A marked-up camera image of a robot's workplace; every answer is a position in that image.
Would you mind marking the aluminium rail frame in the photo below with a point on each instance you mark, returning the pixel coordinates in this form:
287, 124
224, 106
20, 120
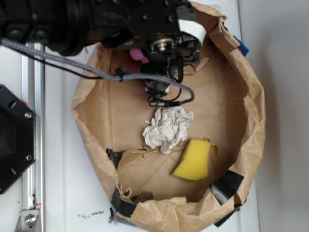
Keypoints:
32, 215

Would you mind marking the small dark brown lump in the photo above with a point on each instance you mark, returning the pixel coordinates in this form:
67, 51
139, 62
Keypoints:
145, 196

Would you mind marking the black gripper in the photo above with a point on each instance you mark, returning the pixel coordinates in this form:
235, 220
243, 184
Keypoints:
166, 31

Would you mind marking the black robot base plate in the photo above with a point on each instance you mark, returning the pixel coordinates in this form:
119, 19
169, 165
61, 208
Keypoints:
16, 138

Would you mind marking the pink plush bunny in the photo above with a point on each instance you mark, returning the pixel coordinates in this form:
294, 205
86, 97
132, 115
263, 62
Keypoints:
137, 55

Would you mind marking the yellow sponge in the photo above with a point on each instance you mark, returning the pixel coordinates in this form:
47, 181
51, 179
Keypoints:
193, 164

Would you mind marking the brown paper bag bin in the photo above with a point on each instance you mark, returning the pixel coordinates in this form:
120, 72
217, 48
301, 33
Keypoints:
229, 111

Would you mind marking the crumpled white paper towel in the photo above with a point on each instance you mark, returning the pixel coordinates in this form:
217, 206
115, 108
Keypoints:
167, 128

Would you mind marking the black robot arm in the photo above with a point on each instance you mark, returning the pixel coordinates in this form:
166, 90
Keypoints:
65, 26

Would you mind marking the white tray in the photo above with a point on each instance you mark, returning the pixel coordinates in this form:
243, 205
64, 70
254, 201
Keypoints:
74, 199

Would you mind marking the blue cloth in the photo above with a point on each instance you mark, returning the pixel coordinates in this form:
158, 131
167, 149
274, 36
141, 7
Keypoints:
242, 47

